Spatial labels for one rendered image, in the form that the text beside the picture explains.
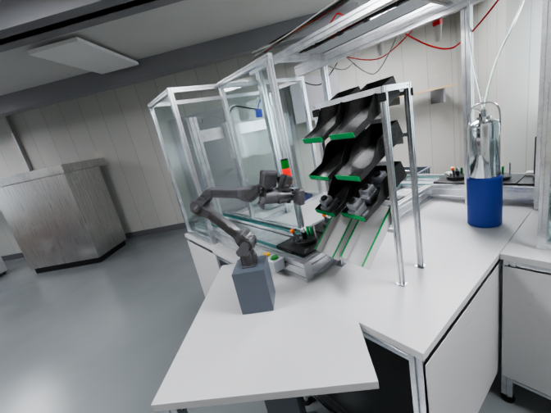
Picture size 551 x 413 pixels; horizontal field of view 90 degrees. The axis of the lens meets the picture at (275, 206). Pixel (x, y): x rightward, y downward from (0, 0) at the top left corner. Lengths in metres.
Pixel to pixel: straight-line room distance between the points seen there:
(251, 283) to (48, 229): 5.22
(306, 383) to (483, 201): 1.30
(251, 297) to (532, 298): 1.22
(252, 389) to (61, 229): 5.28
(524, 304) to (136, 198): 6.10
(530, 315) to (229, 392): 1.34
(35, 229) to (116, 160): 1.82
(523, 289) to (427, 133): 4.54
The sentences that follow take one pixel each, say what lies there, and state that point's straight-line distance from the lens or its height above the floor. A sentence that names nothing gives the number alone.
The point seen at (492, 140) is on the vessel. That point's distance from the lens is 1.76.
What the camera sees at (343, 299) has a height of 0.86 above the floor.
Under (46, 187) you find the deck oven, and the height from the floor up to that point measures 1.47.
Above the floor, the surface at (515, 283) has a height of 0.73.
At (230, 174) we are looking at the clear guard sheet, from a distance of 2.76.
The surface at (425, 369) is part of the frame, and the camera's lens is 1.13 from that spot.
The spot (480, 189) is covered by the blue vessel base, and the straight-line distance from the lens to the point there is 1.79.
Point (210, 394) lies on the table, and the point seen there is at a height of 0.86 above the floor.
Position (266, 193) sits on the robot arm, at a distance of 1.05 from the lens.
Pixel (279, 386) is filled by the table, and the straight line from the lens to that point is 1.00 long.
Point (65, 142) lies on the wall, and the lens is 7.07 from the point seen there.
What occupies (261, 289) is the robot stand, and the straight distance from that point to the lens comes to 1.21.
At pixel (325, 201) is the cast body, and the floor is 1.25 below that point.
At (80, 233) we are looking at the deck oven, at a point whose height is 0.59.
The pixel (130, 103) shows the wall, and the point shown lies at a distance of 6.23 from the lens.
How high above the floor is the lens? 1.59
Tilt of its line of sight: 15 degrees down
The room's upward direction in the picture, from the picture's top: 12 degrees counter-clockwise
